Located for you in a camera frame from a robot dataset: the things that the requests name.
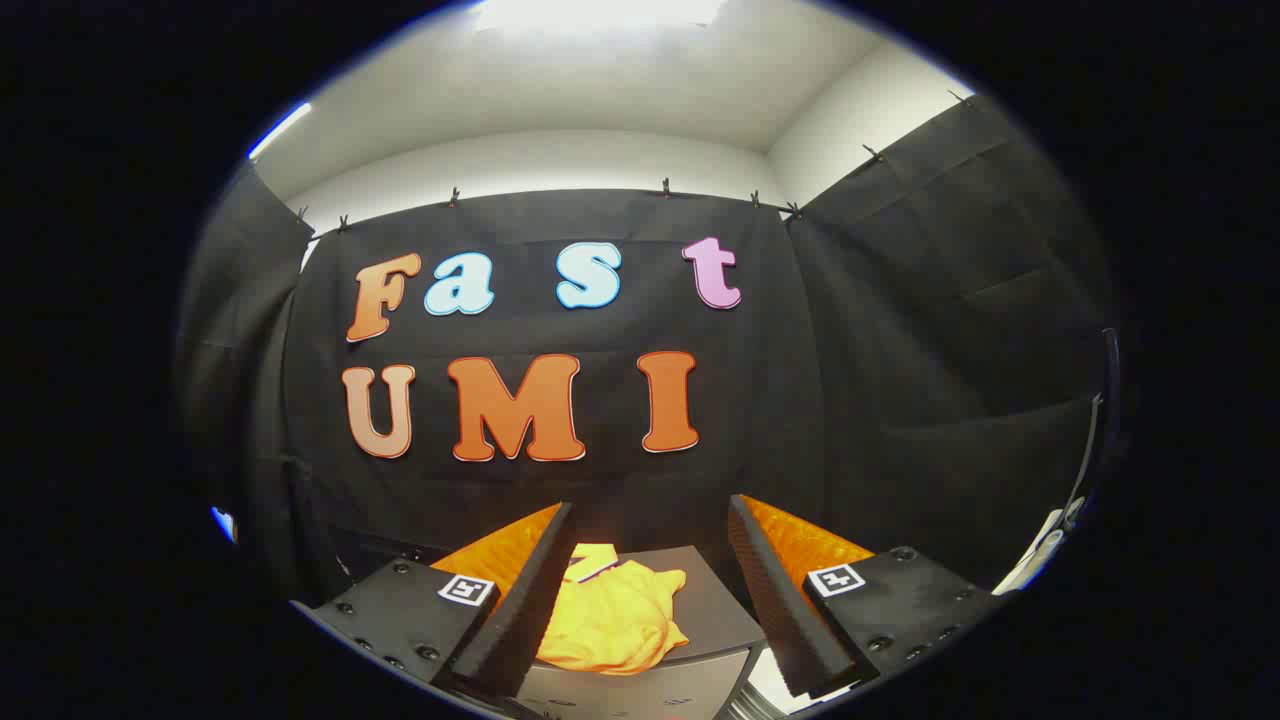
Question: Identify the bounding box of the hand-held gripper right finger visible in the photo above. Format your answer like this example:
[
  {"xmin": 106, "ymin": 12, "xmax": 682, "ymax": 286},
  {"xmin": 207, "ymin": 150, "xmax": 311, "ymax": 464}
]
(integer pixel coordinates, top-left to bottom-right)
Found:
[{"xmin": 727, "ymin": 494, "xmax": 1003, "ymax": 700}]

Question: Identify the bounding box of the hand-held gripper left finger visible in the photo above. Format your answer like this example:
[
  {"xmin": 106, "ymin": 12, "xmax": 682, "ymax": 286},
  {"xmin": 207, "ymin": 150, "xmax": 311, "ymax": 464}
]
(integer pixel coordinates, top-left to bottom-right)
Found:
[{"xmin": 290, "ymin": 502, "xmax": 577, "ymax": 703}]

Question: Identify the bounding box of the yellow polo shirt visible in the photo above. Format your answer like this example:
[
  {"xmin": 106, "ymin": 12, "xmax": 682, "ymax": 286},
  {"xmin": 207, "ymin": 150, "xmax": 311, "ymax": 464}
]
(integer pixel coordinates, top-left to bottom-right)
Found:
[{"xmin": 537, "ymin": 543, "xmax": 691, "ymax": 676}]

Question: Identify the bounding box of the row of black cloth clips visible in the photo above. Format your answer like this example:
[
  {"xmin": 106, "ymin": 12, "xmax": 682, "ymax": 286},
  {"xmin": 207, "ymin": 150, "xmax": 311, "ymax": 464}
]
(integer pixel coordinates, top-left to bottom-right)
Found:
[{"xmin": 295, "ymin": 90, "xmax": 973, "ymax": 233}]

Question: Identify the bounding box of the bright light strip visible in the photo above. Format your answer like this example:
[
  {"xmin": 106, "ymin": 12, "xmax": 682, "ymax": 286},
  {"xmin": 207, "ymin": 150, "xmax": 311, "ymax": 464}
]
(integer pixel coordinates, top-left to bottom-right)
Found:
[{"xmin": 248, "ymin": 102, "xmax": 313, "ymax": 159}]

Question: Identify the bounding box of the ceiling light panel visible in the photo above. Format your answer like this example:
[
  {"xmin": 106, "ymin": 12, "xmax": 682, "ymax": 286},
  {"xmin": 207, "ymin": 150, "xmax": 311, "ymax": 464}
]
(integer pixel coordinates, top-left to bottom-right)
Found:
[{"xmin": 475, "ymin": 0, "xmax": 726, "ymax": 33}]

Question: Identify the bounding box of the thin black cable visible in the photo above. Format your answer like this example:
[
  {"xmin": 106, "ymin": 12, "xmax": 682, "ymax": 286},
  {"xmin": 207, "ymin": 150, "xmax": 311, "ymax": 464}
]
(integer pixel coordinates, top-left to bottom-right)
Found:
[{"xmin": 1065, "ymin": 328, "xmax": 1122, "ymax": 526}]

